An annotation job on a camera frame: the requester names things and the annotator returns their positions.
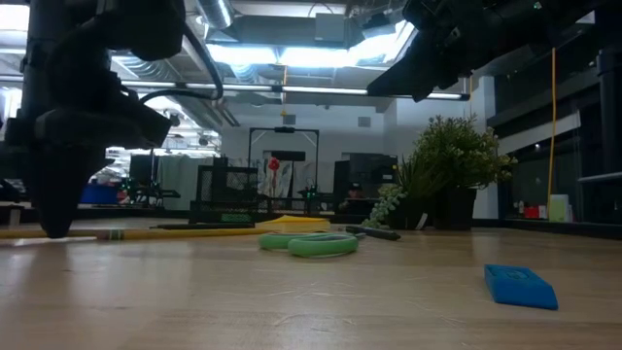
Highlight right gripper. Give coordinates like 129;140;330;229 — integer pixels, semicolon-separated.
366;0;492;103

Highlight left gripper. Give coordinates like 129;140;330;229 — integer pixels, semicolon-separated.
3;106;173;240

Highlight yellow pencil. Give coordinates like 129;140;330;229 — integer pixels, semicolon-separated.
0;227;101;240
95;227;267;241

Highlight thin black pen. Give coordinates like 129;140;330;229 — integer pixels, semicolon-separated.
150;222;257;230

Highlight black marker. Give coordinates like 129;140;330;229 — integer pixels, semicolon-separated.
344;225;402;242

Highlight yellow sticky note pad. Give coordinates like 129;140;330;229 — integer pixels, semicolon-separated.
255;214;332;234

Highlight green-handled scissors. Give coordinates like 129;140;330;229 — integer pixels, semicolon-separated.
258;231;366;259

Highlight blue eraser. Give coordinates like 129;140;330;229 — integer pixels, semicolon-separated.
483;263;560;311

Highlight black mesh desk organizer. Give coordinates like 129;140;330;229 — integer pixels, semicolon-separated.
188;163;328;226

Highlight blue storage bin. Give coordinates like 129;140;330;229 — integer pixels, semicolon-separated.
80;183;121;205

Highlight bushy green potted plant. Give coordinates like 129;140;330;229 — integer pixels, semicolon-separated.
411;114;519;231

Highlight dark computer monitor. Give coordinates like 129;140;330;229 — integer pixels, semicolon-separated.
128;154;159;181

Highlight black mesh cabinet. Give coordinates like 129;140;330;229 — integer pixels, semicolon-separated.
332;153;399;215

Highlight person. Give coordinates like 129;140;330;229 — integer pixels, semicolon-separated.
338;182;375;215

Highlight long ceiling light bar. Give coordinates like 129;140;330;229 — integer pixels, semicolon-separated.
111;80;470;101

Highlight pale green cloth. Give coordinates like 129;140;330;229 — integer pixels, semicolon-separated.
157;155;201;211

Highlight bright ceiling light panel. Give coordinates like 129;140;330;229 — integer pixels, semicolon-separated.
206;18;417;69

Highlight pale green box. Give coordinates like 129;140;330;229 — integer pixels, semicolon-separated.
548;193;570;224

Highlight black gantry frame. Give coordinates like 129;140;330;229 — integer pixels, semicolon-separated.
248;125;321;215

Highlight black metal post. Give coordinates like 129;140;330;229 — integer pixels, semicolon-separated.
595;46;622;225

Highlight silver ventilation duct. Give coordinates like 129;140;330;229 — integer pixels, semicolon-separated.
196;0;235;30

